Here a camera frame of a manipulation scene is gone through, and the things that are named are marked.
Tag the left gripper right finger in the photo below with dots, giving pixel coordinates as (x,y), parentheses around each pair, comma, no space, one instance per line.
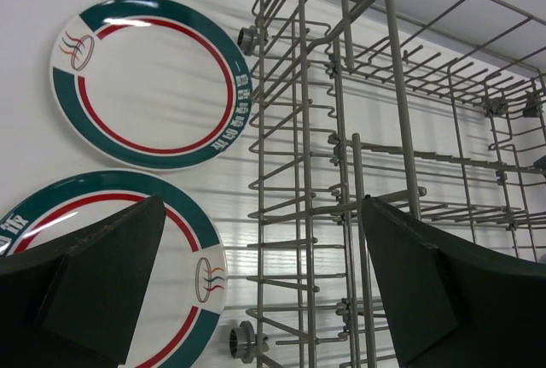
(450,302)

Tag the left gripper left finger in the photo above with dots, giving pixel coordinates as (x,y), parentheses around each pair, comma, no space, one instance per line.
(74,301)

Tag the near green red rimmed plate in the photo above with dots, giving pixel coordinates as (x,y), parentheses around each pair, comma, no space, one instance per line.
(187,287)

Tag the green red rimmed plate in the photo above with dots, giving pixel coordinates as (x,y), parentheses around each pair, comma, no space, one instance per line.
(187,287)
(152,84)

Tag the far green red rimmed plate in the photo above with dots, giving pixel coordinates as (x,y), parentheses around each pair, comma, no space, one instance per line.
(152,84)

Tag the grey wire dish rack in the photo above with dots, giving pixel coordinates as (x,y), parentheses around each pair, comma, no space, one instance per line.
(434,106)

